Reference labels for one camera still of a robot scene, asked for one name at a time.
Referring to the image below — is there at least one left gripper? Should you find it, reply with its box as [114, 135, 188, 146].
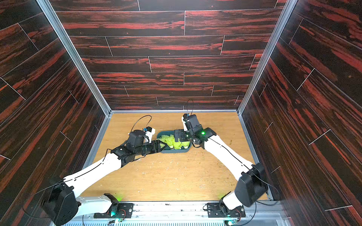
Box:
[133, 139, 167, 157]

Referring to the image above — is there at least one teal plastic storage box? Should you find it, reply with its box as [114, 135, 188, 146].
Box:
[156, 131, 191, 153]

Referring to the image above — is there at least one yellow shuttlecock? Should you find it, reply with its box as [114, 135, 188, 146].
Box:
[182, 141, 190, 149]
[173, 142, 183, 150]
[159, 134, 175, 149]

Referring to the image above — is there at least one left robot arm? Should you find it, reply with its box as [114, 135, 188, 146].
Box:
[41, 140, 168, 226]

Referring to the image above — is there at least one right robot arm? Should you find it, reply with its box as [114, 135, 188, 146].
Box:
[174, 128, 268, 212]

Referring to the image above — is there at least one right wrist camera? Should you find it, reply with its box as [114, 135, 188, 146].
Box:
[182, 114, 200, 131]

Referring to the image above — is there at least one aluminium front rail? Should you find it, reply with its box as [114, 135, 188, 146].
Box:
[67, 201, 293, 226]

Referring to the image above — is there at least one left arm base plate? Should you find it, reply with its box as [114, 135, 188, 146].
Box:
[93, 193, 134, 220]

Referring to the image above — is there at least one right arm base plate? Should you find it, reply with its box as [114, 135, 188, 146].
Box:
[202, 195, 246, 218]

